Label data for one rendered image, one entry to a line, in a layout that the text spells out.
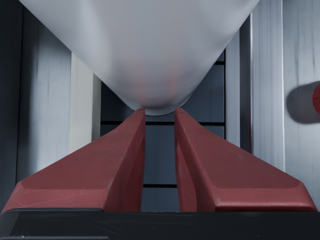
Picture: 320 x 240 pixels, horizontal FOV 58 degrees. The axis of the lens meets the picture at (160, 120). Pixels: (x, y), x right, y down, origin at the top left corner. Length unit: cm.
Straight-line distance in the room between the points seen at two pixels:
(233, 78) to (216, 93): 1
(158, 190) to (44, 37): 15
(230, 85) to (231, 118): 2
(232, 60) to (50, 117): 15
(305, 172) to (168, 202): 12
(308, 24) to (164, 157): 16
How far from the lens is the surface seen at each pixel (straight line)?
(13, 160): 25
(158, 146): 18
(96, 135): 16
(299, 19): 27
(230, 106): 19
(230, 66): 19
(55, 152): 24
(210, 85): 18
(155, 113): 16
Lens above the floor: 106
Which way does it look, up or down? 86 degrees down
